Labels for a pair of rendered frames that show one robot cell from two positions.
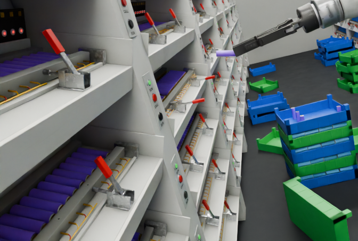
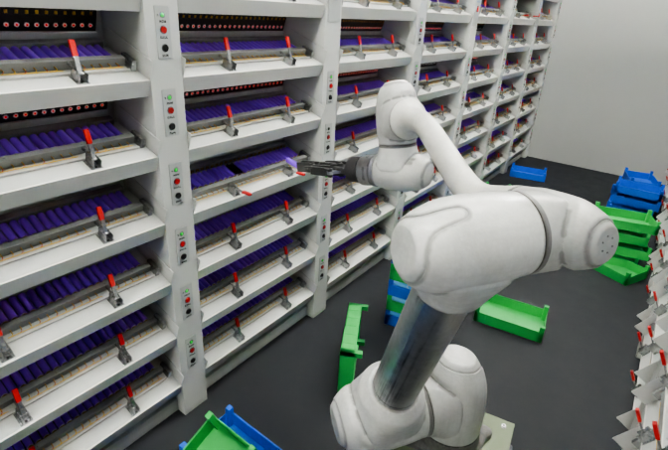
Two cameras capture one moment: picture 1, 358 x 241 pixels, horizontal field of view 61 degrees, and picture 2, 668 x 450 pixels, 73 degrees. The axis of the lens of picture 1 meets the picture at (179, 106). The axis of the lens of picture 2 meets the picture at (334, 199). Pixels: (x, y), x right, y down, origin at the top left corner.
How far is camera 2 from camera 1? 0.88 m
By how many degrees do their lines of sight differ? 18
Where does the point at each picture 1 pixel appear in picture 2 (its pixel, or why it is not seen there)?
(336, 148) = not seen: hidden behind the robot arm
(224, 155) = (312, 248)
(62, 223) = (60, 231)
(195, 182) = (221, 254)
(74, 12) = (136, 105)
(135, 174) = (134, 225)
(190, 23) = (318, 111)
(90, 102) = (95, 177)
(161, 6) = (300, 82)
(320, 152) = not seen: hidden behind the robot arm
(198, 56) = (317, 145)
